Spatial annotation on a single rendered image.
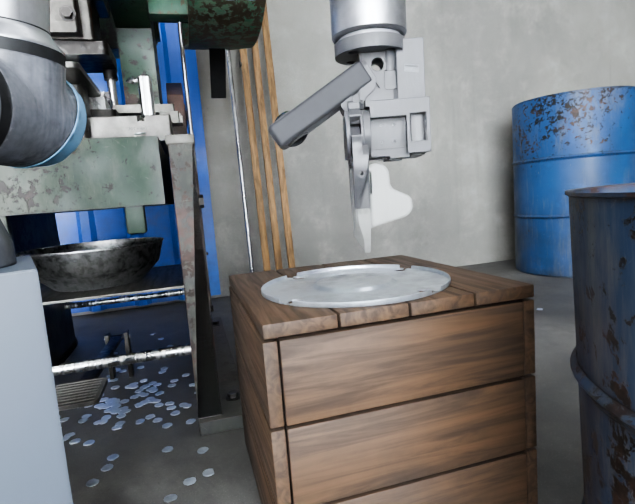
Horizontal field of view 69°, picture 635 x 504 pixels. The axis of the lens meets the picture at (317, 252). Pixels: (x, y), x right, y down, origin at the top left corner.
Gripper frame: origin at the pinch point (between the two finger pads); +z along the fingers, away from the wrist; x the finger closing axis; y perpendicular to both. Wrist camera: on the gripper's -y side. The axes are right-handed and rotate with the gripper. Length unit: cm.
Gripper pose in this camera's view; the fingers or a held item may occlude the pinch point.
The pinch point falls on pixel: (359, 241)
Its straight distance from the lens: 49.7
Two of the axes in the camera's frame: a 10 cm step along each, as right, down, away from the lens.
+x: 0.2, -1.3, 9.9
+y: 10.0, -0.7, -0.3
